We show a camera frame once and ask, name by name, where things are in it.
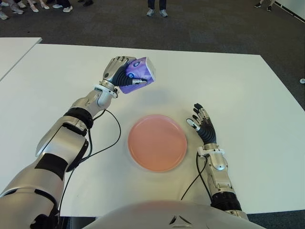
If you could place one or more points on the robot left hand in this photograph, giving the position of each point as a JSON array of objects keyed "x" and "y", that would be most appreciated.
[{"x": 112, "y": 71}]

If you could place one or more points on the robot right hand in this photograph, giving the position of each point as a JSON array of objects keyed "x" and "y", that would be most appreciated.
[{"x": 208, "y": 133}]

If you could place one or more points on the purple tissue paper pack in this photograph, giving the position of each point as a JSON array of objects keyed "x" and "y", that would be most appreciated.
[{"x": 140, "y": 69}]

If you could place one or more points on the robot left arm silver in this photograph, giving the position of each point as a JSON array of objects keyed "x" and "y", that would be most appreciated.
[{"x": 59, "y": 138}]

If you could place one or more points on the robot right arm silver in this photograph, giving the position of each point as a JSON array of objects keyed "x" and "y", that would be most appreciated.
[{"x": 218, "y": 162}]

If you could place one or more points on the pink round plate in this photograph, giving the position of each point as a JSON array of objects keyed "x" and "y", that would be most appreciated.
[{"x": 157, "y": 143}]

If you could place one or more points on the person in dark shoes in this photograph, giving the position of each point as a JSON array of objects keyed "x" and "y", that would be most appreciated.
[{"x": 87, "y": 3}]

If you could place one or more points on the person in dark trousers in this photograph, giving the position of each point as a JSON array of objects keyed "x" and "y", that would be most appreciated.
[{"x": 66, "y": 9}]

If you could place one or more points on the silver robot torso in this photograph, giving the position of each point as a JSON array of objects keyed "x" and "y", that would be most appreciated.
[{"x": 155, "y": 214}]

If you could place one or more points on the person in white sandals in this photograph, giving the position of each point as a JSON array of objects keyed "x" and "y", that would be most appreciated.
[{"x": 34, "y": 9}]

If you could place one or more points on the white side table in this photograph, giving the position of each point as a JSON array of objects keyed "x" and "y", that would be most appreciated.
[{"x": 12, "y": 52}]

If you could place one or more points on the person in light trousers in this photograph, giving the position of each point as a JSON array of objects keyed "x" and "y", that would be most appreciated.
[{"x": 17, "y": 9}]

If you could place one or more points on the person in pale shoes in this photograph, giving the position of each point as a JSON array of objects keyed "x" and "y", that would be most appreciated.
[{"x": 3, "y": 16}]

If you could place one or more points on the person in black shoes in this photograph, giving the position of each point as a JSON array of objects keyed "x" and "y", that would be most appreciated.
[{"x": 268, "y": 8}]

